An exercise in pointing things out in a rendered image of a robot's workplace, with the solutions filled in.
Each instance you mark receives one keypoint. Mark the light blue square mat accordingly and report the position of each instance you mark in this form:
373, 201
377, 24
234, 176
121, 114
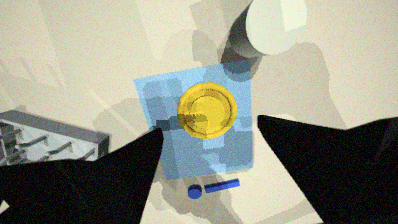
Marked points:
182, 154

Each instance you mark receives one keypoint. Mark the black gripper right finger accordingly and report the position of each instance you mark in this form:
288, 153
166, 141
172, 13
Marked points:
334, 168

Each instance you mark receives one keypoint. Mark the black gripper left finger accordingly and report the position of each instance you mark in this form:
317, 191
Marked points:
113, 189

